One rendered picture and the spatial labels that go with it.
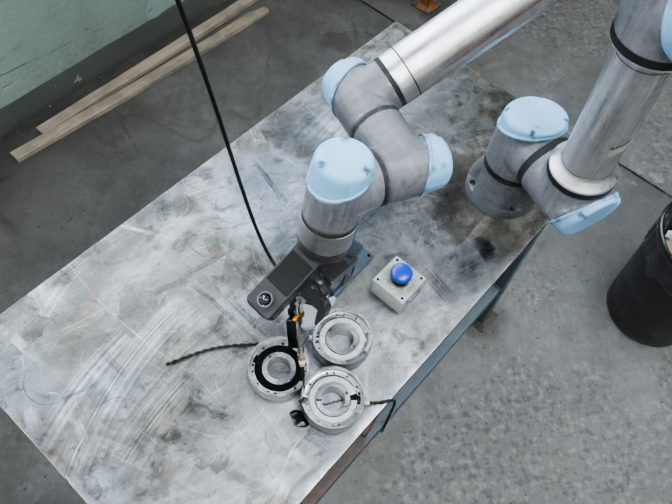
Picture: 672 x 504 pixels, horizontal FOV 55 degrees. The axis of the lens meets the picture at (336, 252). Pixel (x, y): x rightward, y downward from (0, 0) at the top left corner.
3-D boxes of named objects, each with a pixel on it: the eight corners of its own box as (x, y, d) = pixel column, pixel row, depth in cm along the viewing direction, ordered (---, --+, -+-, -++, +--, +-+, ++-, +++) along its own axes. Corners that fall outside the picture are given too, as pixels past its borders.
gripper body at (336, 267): (352, 282, 98) (369, 234, 88) (314, 315, 93) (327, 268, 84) (316, 251, 100) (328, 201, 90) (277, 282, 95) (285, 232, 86)
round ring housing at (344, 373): (298, 434, 105) (299, 427, 102) (302, 372, 111) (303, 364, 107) (362, 437, 106) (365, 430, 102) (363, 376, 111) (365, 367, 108)
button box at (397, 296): (399, 314, 118) (403, 302, 114) (369, 291, 120) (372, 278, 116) (425, 286, 121) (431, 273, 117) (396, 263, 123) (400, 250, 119)
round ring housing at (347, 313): (371, 320, 117) (374, 310, 113) (369, 375, 111) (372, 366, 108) (313, 315, 116) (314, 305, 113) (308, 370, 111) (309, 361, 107)
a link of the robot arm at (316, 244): (331, 249, 80) (285, 210, 83) (326, 270, 84) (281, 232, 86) (369, 219, 84) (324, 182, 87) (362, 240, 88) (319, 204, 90)
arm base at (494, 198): (491, 149, 140) (504, 118, 131) (550, 189, 135) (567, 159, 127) (450, 189, 133) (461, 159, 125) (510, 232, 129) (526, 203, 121)
